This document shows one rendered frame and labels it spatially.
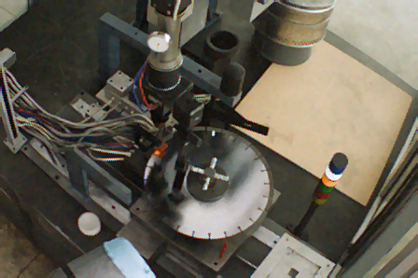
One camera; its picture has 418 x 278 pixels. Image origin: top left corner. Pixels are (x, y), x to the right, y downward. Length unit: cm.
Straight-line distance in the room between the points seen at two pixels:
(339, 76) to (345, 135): 28
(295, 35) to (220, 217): 73
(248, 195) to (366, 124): 68
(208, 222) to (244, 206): 11
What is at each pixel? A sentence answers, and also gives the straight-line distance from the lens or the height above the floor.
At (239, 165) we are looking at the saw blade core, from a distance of 150.
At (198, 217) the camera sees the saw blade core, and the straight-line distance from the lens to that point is 141.
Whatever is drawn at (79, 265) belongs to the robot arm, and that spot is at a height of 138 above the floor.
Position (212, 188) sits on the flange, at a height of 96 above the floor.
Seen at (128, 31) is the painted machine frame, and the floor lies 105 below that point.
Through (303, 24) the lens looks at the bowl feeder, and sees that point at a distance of 184.
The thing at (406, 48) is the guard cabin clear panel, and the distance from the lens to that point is 220.
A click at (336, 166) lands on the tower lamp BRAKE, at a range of 132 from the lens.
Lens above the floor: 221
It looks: 55 degrees down
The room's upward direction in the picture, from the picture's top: 11 degrees clockwise
